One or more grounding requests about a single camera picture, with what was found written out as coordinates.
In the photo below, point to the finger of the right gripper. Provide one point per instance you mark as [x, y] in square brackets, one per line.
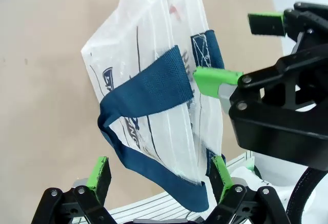
[266, 24]

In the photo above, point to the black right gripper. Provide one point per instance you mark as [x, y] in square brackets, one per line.
[276, 134]

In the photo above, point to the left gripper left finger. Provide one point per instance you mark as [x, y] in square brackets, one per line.
[98, 174]

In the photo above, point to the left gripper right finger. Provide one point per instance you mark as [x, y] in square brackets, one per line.
[223, 175]

